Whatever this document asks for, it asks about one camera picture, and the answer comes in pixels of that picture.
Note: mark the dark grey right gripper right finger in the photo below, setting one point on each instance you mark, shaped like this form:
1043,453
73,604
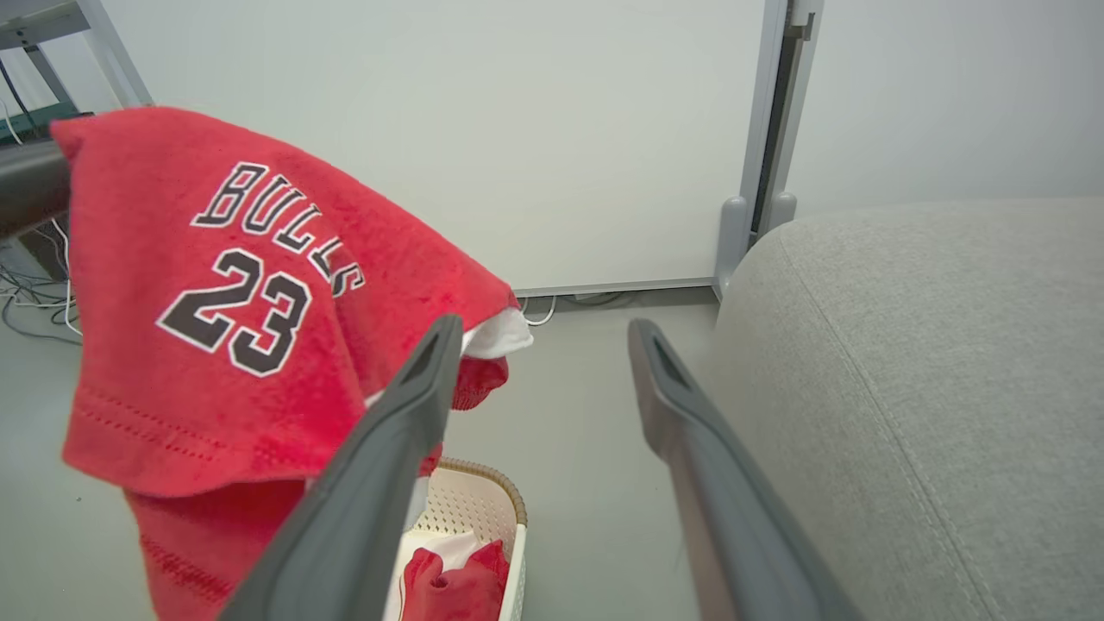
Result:
724,517

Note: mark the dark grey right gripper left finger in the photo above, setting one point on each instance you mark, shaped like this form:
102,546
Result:
362,500

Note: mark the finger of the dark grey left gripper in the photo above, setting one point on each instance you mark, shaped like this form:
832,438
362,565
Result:
30,190

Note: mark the red and white garment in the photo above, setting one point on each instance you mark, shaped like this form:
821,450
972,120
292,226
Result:
457,591

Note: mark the red Bulls 23 jersey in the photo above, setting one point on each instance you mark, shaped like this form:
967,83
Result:
216,397

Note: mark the cream perforated laundry basket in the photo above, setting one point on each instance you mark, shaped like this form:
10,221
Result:
474,504

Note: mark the grey fabric ottoman seat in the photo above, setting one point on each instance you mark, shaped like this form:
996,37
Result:
931,388

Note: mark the grey metal table frame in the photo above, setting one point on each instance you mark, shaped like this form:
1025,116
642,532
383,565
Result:
108,43

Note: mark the grey partition frame post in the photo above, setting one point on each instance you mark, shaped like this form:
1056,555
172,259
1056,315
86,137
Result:
733,233

